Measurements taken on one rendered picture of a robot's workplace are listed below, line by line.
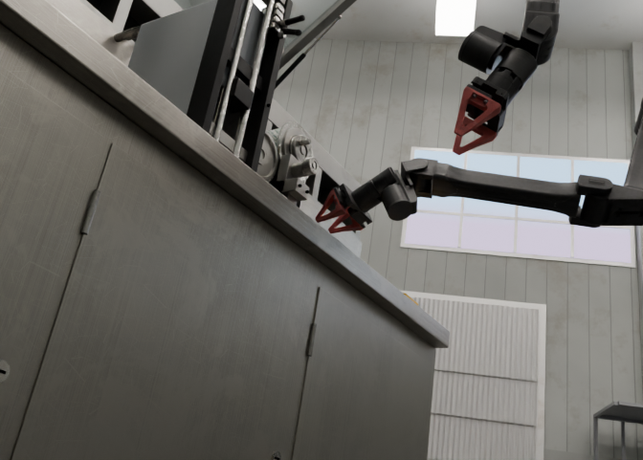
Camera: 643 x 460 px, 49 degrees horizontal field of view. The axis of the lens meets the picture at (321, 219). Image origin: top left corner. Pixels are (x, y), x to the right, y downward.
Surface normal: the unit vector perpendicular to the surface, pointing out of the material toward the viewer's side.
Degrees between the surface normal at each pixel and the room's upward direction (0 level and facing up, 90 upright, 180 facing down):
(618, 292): 90
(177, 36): 90
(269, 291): 90
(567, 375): 90
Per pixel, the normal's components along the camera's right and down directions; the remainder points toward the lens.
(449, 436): -0.12, -0.44
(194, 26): -0.51, -0.43
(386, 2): -0.15, 0.90
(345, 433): 0.85, -0.11
